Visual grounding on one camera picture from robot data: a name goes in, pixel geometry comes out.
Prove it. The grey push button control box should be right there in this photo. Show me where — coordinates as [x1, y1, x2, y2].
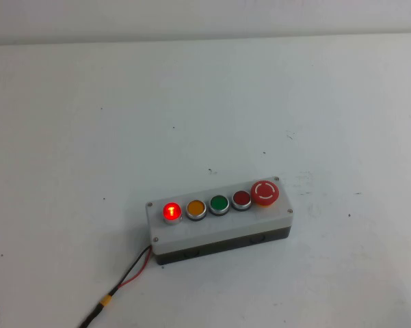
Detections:
[145, 176, 294, 267]

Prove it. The yellow push button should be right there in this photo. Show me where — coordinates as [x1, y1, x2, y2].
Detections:
[185, 200, 207, 222]

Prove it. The green push button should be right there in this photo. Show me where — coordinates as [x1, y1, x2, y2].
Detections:
[209, 194, 230, 217]

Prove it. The dark red push button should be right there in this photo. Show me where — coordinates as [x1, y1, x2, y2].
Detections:
[230, 190, 252, 212]

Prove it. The red mushroom emergency stop button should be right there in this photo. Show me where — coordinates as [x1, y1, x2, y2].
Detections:
[250, 180, 280, 208]

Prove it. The red indicator lamp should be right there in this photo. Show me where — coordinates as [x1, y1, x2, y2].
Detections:
[162, 202, 183, 226]

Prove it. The black sheathed power cable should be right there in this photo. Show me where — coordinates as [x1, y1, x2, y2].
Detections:
[77, 302, 105, 328]

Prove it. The thin black wire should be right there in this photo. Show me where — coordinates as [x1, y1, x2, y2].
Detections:
[108, 245, 153, 295]

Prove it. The thin red wire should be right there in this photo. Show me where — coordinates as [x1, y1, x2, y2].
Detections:
[118, 246, 154, 290]

